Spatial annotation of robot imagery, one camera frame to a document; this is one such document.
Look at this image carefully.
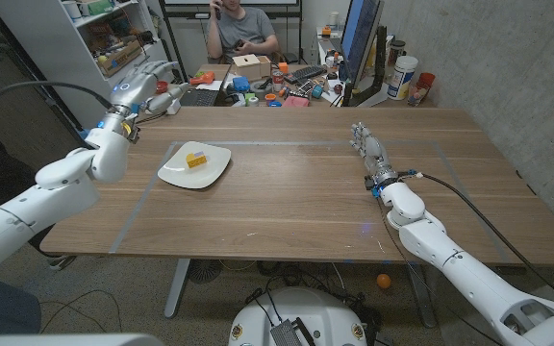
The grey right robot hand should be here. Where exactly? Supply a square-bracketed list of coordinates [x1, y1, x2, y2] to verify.
[348, 122, 393, 177]

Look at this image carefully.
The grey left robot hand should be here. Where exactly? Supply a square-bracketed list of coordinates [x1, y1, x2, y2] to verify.
[109, 60, 192, 117]

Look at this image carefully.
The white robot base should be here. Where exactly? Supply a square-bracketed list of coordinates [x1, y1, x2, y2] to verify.
[228, 286, 369, 346]

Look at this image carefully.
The white square plate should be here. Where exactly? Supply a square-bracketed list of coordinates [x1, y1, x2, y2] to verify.
[157, 140, 233, 190]

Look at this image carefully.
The cardboard box with items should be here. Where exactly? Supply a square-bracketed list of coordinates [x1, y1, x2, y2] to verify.
[97, 38, 144, 79]

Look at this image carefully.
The orange toy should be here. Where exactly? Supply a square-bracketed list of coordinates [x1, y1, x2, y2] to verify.
[189, 70, 217, 87]

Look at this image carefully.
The black laptop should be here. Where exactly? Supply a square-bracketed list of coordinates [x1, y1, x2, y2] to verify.
[179, 64, 235, 109]

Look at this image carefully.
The white shelf unit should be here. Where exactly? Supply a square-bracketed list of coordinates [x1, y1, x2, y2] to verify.
[0, 0, 176, 149]

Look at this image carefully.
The red snack jar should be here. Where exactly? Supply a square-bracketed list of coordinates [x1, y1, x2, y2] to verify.
[407, 71, 438, 108]

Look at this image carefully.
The white wipes canister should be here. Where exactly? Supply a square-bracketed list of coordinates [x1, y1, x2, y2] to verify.
[386, 55, 420, 102]

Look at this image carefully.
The pink cloth item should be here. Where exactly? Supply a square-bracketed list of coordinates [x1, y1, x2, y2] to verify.
[281, 95, 312, 109]

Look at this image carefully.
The dark lidded jar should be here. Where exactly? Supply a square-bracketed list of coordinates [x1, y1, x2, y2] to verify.
[387, 39, 407, 66]

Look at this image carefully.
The black keyboard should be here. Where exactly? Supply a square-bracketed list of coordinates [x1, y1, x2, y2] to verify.
[284, 64, 329, 86]

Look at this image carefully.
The black computer monitor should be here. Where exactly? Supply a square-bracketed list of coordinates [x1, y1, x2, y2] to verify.
[339, 0, 386, 83]

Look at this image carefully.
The small wooden box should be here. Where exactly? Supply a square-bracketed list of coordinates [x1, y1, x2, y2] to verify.
[232, 54, 273, 83]

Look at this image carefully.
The red soup can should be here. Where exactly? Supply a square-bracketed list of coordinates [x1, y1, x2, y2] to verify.
[270, 69, 286, 93]

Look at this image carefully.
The seated person in grey shirt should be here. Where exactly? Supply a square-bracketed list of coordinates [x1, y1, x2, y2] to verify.
[206, 0, 284, 65]

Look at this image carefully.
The grey table leg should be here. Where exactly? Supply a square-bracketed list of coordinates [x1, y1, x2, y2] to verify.
[164, 258, 192, 320]
[406, 262, 439, 330]

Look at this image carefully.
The white sneaker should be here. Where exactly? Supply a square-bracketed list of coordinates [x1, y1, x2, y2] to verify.
[48, 254, 78, 272]

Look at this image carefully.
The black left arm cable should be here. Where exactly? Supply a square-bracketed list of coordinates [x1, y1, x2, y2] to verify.
[0, 80, 115, 127]

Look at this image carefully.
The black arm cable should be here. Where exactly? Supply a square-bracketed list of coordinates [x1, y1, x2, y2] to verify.
[0, 80, 115, 127]
[399, 170, 554, 311]

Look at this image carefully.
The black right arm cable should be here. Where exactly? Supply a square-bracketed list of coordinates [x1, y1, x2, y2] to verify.
[399, 170, 554, 311]

